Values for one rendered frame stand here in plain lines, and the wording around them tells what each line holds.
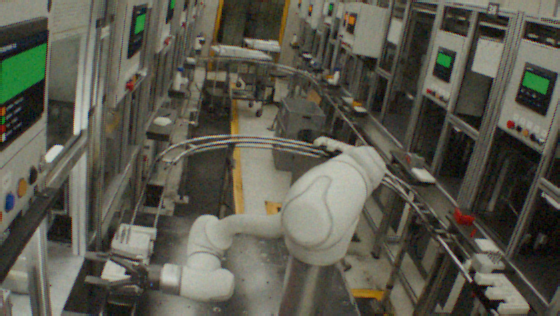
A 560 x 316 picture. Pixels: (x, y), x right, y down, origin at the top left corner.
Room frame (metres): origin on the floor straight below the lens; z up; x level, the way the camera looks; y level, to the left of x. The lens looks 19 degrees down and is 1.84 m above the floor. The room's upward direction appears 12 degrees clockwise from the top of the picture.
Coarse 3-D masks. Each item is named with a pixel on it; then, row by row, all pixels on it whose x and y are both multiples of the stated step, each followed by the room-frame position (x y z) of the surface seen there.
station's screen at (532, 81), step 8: (528, 72) 2.09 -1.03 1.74; (536, 72) 2.03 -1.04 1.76; (544, 72) 1.97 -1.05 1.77; (528, 80) 2.07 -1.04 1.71; (536, 80) 2.01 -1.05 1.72; (544, 80) 1.96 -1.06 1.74; (520, 88) 2.11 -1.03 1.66; (528, 88) 2.06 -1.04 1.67; (536, 88) 2.00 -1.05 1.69; (544, 88) 1.94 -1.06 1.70; (520, 96) 2.10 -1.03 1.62; (528, 96) 2.04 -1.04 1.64; (536, 96) 1.98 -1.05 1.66; (544, 96) 1.93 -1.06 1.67; (536, 104) 1.97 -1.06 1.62
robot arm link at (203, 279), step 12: (204, 252) 1.18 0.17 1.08; (192, 264) 1.14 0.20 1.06; (204, 264) 1.14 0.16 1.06; (216, 264) 1.16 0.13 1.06; (192, 276) 1.10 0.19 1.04; (204, 276) 1.10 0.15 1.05; (216, 276) 1.11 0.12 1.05; (228, 276) 1.13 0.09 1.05; (192, 288) 1.08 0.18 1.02; (204, 288) 1.08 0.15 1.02; (216, 288) 1.09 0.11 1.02; (228, 288) 1.11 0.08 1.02; (204, 300) 1.09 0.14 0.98; (216, 300) 1.10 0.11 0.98
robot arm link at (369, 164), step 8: (352, 152) 0.99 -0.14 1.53; (360, 152) 0.98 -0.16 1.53; (368, 152) 0.98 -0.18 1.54; (376, 152) 1.02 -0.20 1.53; (336, 160) 0.95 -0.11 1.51; (344, 160) 0.95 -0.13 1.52; (352, 160) 0.96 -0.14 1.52; (360, 160) 0.96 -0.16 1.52; (368, 160) 0.96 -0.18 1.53; (376, 160) 0.97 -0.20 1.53; (360, 168) 0.95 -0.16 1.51; (368, 168) 0.95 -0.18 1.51; (376, 168) 0.96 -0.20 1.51; (384, 168) 0.98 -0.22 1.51; (368, 176) 0.95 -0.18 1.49; (376, 176) 0.95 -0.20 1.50; (368, 184) 0.94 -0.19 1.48; (376, 184) 0.96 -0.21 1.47; (368, 192) 0.93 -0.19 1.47
